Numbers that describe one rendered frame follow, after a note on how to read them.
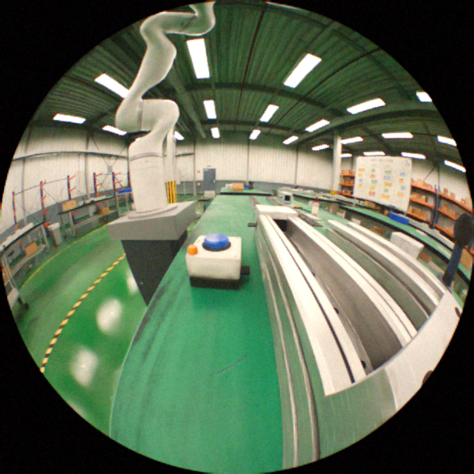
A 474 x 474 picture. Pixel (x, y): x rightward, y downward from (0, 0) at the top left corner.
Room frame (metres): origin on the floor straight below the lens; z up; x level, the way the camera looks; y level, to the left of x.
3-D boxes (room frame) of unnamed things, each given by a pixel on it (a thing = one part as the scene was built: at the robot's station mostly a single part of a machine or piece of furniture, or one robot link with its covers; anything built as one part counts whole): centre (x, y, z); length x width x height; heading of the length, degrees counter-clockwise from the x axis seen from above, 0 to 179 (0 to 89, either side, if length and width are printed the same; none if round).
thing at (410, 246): (0.17, -0.46, 0.83); 0.11 x 0.10 x 0.10; 99
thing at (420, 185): (3.68, -9.74, 1.58); 2.83 x 0.98 x 3.15; 5
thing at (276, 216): (0.36, -0.09, 0.83); 0.12 x 0.09 x 0.10; 88
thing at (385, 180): (2.03, -2.89, 0.97); 1.50 x 0.50 x 1.95; 5
